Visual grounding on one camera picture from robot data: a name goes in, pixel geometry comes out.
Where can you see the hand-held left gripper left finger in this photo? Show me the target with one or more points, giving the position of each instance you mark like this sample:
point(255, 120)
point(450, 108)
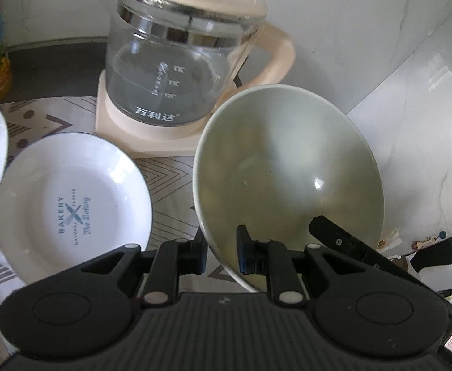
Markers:
point(197, 256)

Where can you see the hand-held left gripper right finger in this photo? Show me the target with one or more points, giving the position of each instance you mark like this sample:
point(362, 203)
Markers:
point(243, 250)

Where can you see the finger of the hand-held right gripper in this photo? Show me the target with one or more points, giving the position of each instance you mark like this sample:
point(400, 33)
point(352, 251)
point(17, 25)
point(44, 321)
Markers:
point(342, 239)

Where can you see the pale green ceramic bowl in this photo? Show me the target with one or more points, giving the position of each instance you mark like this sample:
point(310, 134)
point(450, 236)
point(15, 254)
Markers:
point(288, 162)

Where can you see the beige paper scrap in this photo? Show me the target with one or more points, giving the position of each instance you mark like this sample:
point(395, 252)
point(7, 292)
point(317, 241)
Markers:
point(390, 241)

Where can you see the patterned white tablecloth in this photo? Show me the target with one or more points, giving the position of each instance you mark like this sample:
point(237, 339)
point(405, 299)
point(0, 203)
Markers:
point(164, 177)

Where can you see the black flat object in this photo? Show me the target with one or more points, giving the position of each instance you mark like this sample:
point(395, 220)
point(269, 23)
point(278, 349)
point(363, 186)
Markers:
point(446, 247)

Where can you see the beige kettle base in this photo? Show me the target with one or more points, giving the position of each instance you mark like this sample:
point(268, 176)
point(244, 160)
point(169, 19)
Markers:
point(125, 131)

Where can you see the white plate with blue print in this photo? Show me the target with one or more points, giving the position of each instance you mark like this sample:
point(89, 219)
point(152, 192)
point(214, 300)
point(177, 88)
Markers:
point(36, 185)

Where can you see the glass kettle with beige lid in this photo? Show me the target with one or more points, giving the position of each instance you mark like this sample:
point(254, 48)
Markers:
point(164, 58)

